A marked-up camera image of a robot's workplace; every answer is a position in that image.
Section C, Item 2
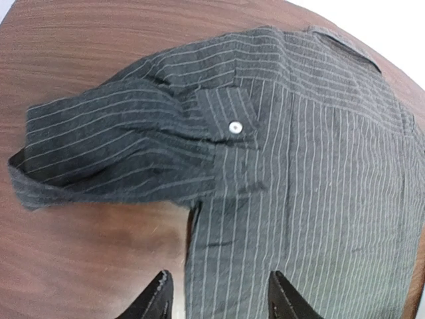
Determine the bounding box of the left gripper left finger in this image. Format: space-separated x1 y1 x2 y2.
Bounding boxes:
117 270 173 319

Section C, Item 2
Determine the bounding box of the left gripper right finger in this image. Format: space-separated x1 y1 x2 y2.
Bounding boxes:
268 271 316 319

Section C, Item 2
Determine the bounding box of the black pinstriped long sleeve shirt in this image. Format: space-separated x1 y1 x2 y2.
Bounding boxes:
8 27 424 318

